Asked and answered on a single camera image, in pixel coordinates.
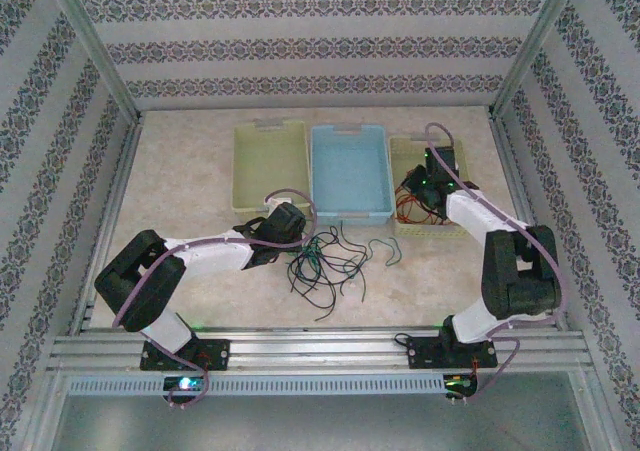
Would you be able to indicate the aluminium mounting rail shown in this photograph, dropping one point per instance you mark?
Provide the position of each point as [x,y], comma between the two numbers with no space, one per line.
[320,351]

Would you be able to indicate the pale yellow plastic bin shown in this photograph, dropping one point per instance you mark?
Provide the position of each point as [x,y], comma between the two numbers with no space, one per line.
[270,166]
[407,151]

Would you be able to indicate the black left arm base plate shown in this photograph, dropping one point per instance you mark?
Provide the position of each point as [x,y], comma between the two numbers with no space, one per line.
[215,353]

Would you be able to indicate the right controller board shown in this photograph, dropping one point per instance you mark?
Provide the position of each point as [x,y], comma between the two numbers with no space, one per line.
[460,385]

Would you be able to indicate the aluminium frame post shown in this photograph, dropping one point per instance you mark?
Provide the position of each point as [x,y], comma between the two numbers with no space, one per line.
[536,46]
[97,51]

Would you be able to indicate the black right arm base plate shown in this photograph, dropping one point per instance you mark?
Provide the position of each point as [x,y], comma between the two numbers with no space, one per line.
[425,353]

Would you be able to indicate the left controller board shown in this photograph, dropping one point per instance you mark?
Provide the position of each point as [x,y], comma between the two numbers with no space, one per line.
[185,383]

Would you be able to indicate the aluminium side rail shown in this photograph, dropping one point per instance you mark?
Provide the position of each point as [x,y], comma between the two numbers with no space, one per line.
[109,221]
[515,181]

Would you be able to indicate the grey metal panel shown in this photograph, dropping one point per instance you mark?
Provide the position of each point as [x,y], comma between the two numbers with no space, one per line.
[320,426]

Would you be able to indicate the light blue plastic bin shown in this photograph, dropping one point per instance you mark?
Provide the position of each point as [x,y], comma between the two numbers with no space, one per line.
[345,171]

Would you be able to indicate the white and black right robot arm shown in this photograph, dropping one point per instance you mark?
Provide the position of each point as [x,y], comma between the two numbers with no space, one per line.
[465,218]

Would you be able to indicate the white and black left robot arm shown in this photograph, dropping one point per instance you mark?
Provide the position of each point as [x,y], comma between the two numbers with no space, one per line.
[215,258]

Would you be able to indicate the controller board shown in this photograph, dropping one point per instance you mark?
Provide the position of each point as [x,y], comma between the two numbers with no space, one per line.
[460,385]
[185,383]

